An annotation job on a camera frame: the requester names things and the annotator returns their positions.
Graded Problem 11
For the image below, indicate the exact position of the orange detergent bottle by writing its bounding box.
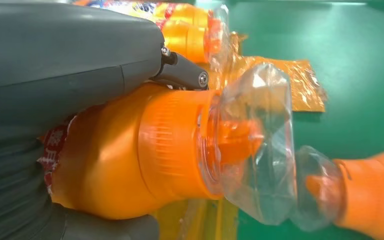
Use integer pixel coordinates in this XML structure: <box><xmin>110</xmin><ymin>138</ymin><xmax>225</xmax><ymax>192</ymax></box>
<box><xmin>74</xmin><ymin>0</ymin><xmax>229</xmax><ymax>25</ymax></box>
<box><xmin>289</xmin><ymin>145</ymin><xmax>384</xmax><ymax>240</ymax></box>
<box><xmin>158</xmin><ymin>16</ymin><xmax>229</xmax><ymax>67</ymax></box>
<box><xmin>37</xmin><ymin>62</ymin><xmax>296</xmax><ymax>226</ymax></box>

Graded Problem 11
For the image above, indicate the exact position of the yellow taped cardboard sheet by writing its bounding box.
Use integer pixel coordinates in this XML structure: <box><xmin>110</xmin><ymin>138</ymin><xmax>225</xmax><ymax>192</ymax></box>
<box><xmin>152</xmin><ymin>31</ymin><xmax>328</xmax><ymax>240</ymax></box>

